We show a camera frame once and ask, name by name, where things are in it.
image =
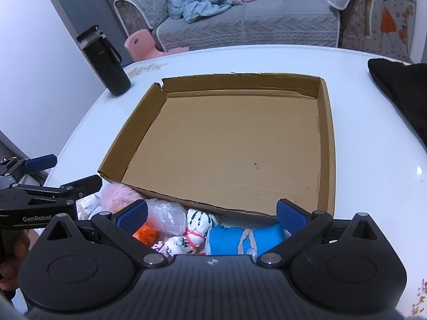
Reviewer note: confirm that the black knitted cloth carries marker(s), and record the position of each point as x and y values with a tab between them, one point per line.
403	86

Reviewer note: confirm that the grey door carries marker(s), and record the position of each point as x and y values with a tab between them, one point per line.
83	6

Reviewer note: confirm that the blue sock bundle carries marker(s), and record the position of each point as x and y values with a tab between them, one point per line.
223	240

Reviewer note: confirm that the white green striped sock bundle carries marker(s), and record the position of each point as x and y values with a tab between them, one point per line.
200	220

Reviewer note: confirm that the shallow brown cardboard box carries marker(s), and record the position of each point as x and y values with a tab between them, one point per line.
227	140

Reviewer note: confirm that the sticker-decorated grey cabinet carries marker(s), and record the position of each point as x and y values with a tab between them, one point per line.
393	23

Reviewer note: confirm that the black water bottle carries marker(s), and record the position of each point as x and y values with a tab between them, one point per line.
110	70

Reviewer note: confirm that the person's left hand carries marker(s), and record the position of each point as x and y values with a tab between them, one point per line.
13	263

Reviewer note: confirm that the pink plastic stool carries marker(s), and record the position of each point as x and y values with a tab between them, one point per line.
141	43

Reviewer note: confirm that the pink fluffy pom-pom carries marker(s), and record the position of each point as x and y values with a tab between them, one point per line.
116	196

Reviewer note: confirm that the orange plastic bag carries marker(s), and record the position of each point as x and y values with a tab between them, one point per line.
146	234

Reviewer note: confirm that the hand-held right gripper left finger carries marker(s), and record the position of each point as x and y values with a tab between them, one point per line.
133	215

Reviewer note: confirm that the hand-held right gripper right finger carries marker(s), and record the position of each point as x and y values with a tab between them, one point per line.
292	216

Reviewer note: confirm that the crumpled clear plastic bag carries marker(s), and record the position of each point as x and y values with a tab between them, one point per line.
166	216

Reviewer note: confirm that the grey sofa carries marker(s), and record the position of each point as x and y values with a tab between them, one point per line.
267	23

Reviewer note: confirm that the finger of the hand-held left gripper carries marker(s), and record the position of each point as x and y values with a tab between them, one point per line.
85	184
41	162

